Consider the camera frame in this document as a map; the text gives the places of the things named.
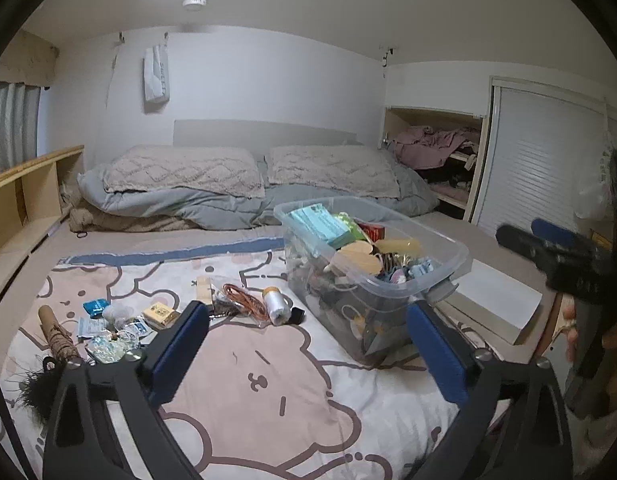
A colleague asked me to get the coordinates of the red rectangular box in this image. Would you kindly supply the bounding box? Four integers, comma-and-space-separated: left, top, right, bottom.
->
359, 222, 385, 242

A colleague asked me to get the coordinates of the pile of clothes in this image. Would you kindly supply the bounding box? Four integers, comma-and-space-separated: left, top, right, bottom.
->
389, 126, 481, 170

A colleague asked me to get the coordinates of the cream printed valance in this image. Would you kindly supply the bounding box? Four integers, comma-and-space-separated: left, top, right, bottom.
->
0, 29, 60, 88

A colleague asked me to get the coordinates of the grey headboard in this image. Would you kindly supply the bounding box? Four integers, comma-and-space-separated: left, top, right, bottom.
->
173, 119, 359, 159

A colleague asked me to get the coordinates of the black feather fascinator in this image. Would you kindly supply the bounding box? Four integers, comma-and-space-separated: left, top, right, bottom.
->
2, 356, 68, 426

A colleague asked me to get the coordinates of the small yellow labelled box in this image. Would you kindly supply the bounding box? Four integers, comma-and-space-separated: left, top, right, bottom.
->
142, 302, 180, 330

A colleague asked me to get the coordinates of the cartoon print bed blanket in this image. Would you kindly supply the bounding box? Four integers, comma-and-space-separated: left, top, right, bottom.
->
0, 236, 515, 480

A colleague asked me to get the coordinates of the yellow translucent plastic case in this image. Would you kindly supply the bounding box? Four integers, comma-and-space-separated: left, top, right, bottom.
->
374, 237, 423, 258

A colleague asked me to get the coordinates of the orange cord bag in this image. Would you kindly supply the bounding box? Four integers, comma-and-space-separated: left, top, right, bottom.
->
215, 283, 270, 327

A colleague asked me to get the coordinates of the wooden bedside shelf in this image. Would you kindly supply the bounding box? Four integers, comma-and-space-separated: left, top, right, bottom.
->
0, 145, 84, 298

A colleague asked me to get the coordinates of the kraft cardboard box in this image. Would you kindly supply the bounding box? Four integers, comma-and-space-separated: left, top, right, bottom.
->
339, 240, 374, 255

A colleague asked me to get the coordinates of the blue small packet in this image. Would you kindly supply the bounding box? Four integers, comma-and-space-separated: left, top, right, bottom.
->
83, 298, 110, 318

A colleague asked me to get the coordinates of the left beige pillow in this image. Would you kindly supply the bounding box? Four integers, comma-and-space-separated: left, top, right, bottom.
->
103, 145, 265, 198

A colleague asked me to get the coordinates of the curved wooden piece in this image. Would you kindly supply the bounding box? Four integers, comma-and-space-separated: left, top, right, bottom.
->
337, 250, 383, 275

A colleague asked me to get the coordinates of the white crumpled tissue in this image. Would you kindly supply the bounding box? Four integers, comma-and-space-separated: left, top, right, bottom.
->
102, 304, 134, 330

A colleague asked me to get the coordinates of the grey duvet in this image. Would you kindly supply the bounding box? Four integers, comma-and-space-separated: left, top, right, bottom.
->
76, 159, 440, 231

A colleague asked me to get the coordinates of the clear plastic storage bin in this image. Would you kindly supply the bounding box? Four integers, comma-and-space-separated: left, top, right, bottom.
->
274, 196, 471, 366

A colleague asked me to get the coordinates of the white thread spool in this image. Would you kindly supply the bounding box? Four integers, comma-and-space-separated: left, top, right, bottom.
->
262, 286, 292, 326

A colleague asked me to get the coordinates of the grey curtain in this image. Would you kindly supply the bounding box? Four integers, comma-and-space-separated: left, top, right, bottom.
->
0, 82, 40, 174

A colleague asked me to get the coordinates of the white hanging bag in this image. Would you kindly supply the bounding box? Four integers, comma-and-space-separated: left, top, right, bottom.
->
144, 44, 171, 104

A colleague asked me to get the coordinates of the floral sequin pouch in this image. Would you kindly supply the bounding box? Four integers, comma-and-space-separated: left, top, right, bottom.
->
86, 336, 127, 364

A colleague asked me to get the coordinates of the teal wet wipes pack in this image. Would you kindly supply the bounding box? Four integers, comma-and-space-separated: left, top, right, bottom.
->
290, 204, 355, 249

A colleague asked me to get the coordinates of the small wooden block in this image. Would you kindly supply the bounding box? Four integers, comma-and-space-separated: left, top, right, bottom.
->
196, 276, 213, 306

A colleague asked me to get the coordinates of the beige pillow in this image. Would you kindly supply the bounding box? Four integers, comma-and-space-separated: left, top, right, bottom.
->
265, 145, 401, 198
103, 145, 265, 198

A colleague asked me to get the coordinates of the person right hand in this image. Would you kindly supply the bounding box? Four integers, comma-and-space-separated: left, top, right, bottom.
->
561, 303, 617, 366

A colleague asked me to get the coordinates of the white louvered closet door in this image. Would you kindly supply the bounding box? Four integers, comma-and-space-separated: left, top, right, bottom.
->
471, 78, 617, 235

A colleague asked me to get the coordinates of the green tissue pack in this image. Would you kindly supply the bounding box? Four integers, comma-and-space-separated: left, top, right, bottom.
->
334, 211, 369, 242

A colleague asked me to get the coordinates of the right beige pillow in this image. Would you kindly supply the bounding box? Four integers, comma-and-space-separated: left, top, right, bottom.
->
265, 145, 401, 198

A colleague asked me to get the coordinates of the black small cube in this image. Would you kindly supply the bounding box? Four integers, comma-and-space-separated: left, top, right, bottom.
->
288, 307, 305, 325

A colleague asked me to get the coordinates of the smoke detector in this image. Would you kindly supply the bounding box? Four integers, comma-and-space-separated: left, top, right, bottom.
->
182, 0, 206, 11

